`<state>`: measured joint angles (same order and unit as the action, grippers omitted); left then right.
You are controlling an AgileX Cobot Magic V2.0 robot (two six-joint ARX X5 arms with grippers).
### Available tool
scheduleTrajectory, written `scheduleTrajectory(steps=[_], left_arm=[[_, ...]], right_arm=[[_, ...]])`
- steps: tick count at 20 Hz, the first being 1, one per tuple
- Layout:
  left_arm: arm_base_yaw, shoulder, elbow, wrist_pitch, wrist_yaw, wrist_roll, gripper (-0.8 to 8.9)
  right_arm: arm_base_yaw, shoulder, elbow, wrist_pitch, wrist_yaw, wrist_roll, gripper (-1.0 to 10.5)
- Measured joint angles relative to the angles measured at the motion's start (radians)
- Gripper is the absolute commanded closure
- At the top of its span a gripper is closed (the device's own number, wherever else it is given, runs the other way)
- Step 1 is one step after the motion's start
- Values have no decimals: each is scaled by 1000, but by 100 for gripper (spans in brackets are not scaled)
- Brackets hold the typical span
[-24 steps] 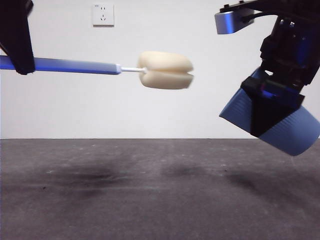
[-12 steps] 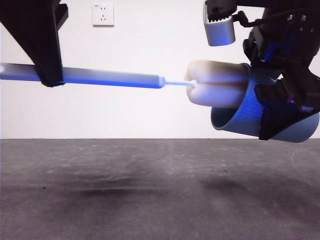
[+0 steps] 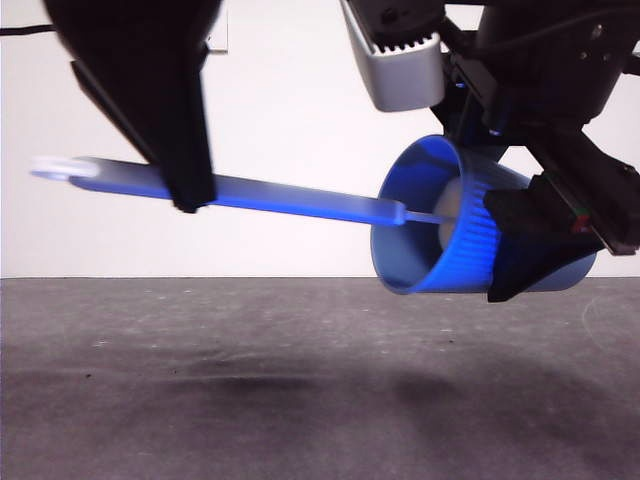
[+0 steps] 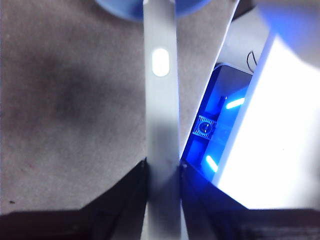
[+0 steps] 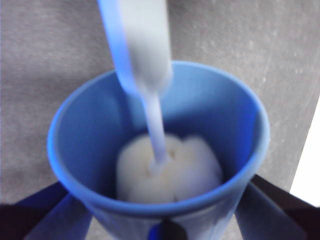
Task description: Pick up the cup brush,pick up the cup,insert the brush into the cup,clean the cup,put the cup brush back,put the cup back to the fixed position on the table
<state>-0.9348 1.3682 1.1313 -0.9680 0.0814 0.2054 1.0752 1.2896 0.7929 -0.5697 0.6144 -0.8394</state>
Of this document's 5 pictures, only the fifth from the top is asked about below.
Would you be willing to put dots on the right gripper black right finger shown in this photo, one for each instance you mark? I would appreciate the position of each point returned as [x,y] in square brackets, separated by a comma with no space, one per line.
[275,215]

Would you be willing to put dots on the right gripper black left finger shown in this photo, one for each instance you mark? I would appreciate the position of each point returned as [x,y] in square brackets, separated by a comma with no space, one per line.
[50,217]

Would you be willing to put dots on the blue ribbed plastic cup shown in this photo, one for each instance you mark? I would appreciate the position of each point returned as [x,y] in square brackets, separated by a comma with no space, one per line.
[212,105]

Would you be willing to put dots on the grey cup brush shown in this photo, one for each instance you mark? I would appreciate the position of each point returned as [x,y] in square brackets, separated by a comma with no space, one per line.
[147,37]

